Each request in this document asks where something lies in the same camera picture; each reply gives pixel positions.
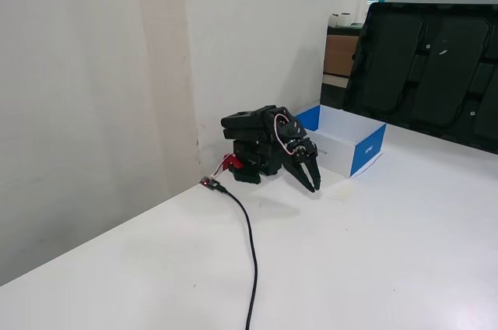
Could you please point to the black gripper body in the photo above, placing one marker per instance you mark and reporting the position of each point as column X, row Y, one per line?
column 303, row 154

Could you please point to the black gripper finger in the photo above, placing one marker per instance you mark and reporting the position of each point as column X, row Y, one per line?
column 314, row 174
column 297, row 176

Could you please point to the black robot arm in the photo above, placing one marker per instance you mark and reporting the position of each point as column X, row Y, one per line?
column 249, row 127

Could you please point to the blue and white cardboard box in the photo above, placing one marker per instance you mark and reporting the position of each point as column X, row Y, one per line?
column 350, row 139

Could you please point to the brown cardboard box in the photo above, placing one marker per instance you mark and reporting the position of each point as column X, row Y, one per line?
column 340, row 55

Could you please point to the white paper sheet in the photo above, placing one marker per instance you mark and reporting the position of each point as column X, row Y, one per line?
column 371, row 164

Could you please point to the red table clamp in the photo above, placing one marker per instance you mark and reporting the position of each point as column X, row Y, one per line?
column 231, row 162

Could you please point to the small controller board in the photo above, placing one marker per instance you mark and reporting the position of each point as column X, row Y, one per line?
column 209, row 183

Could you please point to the white cup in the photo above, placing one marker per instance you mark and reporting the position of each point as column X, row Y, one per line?
column 345, row 19
column 334, row 19

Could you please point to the black plastic tray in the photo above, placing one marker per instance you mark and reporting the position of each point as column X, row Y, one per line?
column 424, row 69

